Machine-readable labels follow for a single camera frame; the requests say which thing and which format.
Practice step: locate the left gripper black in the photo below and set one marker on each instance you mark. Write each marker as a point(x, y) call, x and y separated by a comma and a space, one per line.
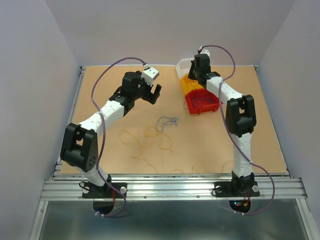
point(151, 97)

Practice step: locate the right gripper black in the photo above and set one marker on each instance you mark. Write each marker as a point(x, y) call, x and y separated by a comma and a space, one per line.
point(190, 75)

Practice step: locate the white plastic bin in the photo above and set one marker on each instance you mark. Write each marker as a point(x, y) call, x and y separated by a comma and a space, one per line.
point(183, 67)

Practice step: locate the yellow plastic bin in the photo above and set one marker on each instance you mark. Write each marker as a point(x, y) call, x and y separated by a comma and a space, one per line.
point(189, 85)

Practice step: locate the red plastic bin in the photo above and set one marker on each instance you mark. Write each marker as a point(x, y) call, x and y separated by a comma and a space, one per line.
point(201, 101)

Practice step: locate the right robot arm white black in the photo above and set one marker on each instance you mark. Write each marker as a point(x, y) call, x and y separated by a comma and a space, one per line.
point(239, 119)

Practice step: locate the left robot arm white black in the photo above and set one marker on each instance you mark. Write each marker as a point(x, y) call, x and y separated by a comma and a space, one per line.
point(80, 141)

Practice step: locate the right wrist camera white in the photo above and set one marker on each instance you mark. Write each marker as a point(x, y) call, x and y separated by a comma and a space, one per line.
point(203, 50)

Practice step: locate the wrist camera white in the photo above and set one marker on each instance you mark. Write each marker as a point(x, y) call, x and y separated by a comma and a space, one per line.
point(149, 75)
point(203, 50)

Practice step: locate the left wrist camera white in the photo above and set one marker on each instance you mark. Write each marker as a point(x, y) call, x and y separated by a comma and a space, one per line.
point(149, 75)

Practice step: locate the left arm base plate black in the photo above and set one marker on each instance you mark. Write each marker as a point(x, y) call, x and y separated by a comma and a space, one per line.
point(117, 190)

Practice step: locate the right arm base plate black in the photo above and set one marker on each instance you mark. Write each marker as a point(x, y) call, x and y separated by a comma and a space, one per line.
point(226, 189)

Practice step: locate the aluminium frame rail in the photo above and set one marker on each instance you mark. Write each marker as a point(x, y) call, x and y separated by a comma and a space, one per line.
point(172, 187)

